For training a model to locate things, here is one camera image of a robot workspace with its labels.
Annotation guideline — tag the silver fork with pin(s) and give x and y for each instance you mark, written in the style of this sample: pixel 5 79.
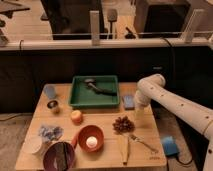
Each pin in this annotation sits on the silver fork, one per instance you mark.
pixel 137 139

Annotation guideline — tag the white cup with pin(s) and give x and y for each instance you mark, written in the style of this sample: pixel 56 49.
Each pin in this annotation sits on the white cup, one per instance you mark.
pixel 34 145

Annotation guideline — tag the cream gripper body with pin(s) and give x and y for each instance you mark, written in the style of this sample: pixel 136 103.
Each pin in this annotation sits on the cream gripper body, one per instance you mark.
pixel 139 113

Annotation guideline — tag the green plastic tray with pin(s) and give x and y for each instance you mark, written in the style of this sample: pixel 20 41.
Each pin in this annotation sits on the green plastic tray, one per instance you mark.
pixel 84 97

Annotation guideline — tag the small metal cup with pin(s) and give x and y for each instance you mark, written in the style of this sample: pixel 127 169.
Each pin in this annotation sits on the small metal cup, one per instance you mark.
pixel 53 106

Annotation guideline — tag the bunch of dark grapes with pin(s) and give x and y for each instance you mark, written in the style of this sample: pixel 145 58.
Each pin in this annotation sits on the bunch of dark grapes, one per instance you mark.
pixel 123 125

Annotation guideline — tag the metal rail barrier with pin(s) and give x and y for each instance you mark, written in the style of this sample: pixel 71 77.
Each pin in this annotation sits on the metal rail barrier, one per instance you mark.
pixel 7 45

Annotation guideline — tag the blue sponge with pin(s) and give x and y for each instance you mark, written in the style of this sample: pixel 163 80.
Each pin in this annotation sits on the blue sponge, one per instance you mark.
pixel 128 102

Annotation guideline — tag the wooden spatula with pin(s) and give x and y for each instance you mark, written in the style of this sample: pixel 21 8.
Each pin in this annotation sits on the wooden spatula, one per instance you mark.
pixel 124 148

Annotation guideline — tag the white egg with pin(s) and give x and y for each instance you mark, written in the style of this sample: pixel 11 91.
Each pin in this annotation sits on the white egg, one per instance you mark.
pixel 91 141

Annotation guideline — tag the purple bowl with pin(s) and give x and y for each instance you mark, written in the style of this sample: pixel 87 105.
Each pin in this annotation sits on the purple bowl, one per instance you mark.
pixel 49 160

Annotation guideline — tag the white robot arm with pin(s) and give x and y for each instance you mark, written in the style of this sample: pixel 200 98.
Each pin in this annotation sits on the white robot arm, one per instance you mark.
pixel 197 116

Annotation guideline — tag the crumpled blue white cloth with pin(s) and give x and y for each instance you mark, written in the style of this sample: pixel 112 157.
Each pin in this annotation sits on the crumpled blue white cloth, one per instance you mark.
pixel 50 133

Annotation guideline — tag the orange bowl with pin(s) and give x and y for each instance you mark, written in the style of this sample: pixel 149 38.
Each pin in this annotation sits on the orange bowl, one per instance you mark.
pixel 87 131

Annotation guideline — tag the wooden table board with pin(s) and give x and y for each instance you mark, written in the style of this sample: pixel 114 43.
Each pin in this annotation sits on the wooden table board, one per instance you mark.
pixel 109 157

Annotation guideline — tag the light blue plastic cup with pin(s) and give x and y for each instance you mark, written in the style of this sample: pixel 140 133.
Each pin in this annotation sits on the light blue plastic cup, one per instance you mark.
pixel 49 90

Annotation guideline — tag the orange apple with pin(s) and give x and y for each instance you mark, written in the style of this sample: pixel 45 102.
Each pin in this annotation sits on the orange apple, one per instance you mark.
pixel 76 116

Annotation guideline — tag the dark sponge in purple bowl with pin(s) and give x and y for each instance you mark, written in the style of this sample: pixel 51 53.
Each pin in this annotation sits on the dark sponge in purple bowl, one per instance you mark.
pixel 61 156

